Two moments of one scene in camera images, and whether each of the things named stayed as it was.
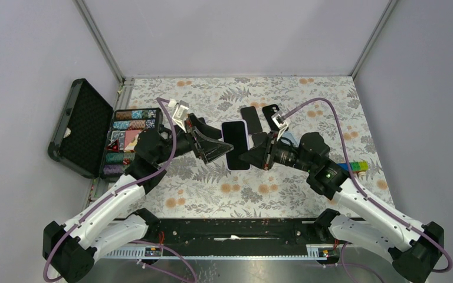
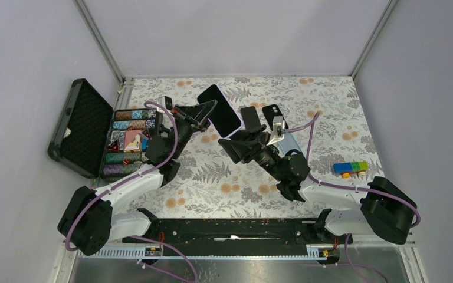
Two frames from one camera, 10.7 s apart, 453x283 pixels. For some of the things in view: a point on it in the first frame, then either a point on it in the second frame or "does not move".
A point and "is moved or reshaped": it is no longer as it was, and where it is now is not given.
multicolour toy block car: [360, 167] does not move
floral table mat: [331, 106] does not move
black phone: [252, 121] does not move
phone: [235, 133] is moved or reshaped
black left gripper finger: [211, 148] → [203, 126]
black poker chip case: [94, 139] does not move
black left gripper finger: [201, 125] → [202, 111]
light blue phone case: [289, 136] does not move
